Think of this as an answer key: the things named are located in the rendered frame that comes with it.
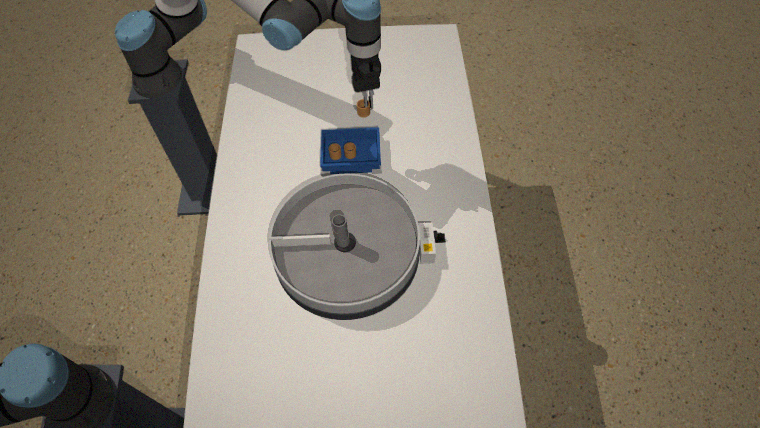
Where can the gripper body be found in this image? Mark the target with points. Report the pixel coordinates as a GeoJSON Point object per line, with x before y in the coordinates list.
{"type": "Point", "coordinates": [366, 65]}

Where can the bronze bushing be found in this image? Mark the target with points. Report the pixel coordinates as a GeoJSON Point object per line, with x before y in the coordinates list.
{"type": "Point", "coordinates": [335, 151]}
{"type": "Point", "coordinates": [352, 150]}
{"type": "Point", "coordinates": [364, 108]}

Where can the steel bushing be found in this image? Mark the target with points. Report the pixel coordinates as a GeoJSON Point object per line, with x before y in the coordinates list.
{"type": "Point", "coordinates": [343, 234]}
{"type": "Point", "coordinates": [344, 246]}
{"type": "Point", "coordinates": [340, 220]}

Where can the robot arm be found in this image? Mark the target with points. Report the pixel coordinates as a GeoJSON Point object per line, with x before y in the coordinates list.
{"type": "Point", "coordinates": [83, 404]}
{"type": "Point", "coordinates": [154, 30]}

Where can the blue crate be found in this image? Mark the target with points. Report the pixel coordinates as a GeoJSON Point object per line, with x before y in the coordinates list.
{"type": "Point", "coordinates": [368, 160]}

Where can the grey turntable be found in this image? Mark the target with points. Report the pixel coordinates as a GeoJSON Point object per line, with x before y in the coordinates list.
{"type": "Point", "coordinates": [356, 285]}

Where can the white control box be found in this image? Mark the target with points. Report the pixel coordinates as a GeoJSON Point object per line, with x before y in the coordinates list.
{"type": "Point", "coordinates": [430, 246]}

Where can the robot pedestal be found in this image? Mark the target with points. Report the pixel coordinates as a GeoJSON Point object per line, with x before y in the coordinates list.
{"type": "Point", "coordinates": [109, 372]}
{"type": "Point", "coordinates": [181, 160]}

